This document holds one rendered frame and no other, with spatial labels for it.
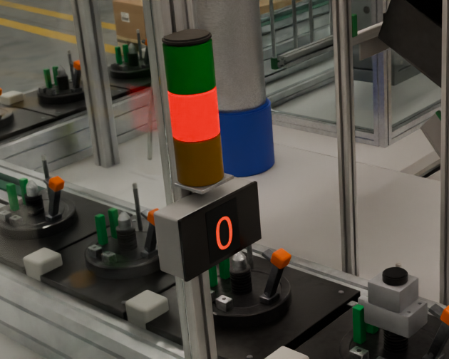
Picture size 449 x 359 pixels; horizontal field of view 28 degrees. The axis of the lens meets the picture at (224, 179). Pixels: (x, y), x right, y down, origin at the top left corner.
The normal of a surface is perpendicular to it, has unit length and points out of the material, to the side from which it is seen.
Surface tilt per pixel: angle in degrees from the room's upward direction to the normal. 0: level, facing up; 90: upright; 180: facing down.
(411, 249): 0
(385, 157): 0
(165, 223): 90
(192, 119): 90
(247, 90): 90
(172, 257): 90
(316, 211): 0
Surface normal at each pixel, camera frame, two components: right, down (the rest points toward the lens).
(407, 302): 0.73, 0.20
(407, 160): -0.08, -0.92
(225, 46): -0.20, 0.39
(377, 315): -0.67, 0.33
